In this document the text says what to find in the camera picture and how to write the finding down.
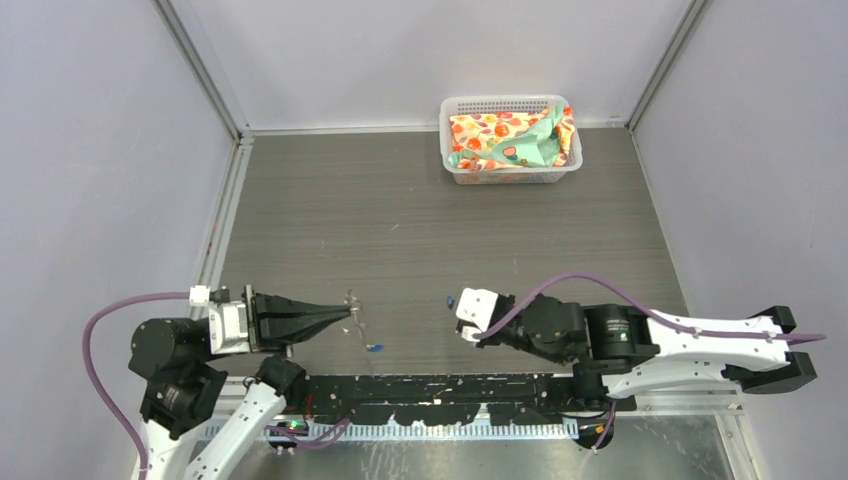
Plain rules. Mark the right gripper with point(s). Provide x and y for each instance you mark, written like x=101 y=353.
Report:
x=488 y=340

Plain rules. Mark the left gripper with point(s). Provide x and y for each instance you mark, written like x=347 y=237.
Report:
x=276 y=321

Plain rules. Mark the large metal keyring disc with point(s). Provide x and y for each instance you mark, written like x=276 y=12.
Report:
x=361 y=324

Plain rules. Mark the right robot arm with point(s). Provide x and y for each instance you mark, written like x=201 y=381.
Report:
x=617 y=351

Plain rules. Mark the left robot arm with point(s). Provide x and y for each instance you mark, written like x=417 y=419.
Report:
x=174 y=356

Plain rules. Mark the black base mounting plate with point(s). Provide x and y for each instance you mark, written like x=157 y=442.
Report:
x=442 y=400

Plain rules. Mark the floral patterned cloth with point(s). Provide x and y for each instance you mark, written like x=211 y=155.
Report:
x=501 y=140

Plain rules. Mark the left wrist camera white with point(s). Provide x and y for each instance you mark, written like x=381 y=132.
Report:
x=227 y=319

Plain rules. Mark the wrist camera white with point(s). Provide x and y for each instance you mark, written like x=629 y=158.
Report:
x=227 y=319
x=474 y=311

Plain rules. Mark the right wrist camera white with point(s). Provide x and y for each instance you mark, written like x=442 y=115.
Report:
x=474 y=311

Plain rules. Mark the aluminium frame rail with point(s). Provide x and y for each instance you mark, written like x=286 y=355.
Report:
x=581 y=428

